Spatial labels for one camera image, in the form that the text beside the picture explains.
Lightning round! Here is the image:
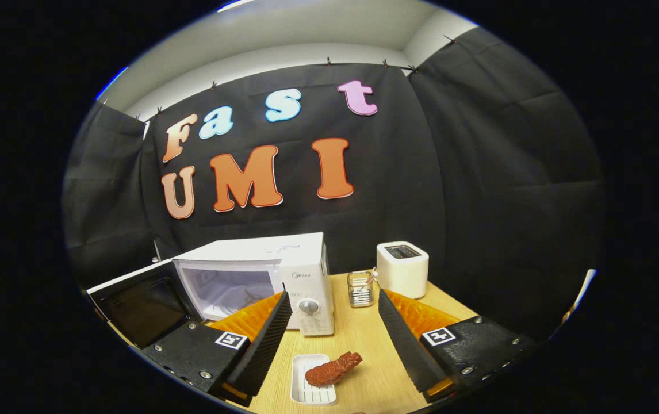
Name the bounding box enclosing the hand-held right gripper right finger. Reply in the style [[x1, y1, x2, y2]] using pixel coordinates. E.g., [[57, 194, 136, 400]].
[[378, 288, 538, 403]]

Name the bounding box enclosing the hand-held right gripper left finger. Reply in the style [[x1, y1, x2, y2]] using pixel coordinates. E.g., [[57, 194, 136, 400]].
[[141, 290, 293, 408]]

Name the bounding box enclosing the red-brown meat piece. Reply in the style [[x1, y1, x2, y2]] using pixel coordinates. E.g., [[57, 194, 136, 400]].
[[305, 351, 363, 388]]

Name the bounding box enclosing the white microwave oven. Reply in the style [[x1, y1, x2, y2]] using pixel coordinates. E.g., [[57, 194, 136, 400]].
[[87, 232, 335, 349]]

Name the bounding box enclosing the white ridged tray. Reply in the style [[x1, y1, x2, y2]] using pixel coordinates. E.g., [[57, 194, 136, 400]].
[[290, 354, 338, 407]]

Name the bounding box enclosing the clear toothpick holder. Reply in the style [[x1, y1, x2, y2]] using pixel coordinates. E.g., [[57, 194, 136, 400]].
[[347, 270, 376, 309]]

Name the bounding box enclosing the white toaster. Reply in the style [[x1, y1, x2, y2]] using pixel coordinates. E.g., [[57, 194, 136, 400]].
[[376, 241, 430, 300]]

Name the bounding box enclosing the black backdrop cloth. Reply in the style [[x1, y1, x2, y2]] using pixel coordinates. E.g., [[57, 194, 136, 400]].
[[62, 26, 605, 340]]

